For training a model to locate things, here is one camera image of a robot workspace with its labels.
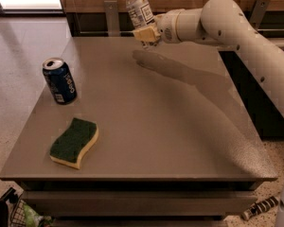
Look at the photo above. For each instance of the grey table drawer front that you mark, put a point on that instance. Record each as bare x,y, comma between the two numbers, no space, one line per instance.
138,203

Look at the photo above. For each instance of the right metal wall bracket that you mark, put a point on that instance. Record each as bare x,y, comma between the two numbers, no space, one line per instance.
257,12

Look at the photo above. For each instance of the clear plastic water bottle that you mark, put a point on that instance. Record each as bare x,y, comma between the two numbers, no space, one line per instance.
140,12

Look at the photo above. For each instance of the black handle object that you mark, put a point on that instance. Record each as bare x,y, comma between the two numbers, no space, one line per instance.
11,196

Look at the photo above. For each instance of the left metal wall bracket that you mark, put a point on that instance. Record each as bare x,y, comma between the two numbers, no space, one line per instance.
112,18

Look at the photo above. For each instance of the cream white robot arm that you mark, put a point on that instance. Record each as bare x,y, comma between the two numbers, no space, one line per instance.
222,22

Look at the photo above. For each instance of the wire basket with green bag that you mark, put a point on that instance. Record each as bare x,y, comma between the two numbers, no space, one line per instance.
23,215

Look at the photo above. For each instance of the metal wall bracket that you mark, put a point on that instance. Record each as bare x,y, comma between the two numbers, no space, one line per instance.
257,12
112,18

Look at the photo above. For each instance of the blue Pepsi soda can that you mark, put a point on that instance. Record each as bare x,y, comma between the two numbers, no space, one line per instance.
59,80

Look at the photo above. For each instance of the green and yellow sponge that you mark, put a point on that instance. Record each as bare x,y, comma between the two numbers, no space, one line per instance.
70,148

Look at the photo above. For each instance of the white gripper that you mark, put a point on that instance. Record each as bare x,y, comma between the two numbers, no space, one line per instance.
168,28

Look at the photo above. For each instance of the black white striped tool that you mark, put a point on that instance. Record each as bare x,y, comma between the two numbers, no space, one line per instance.
258,208

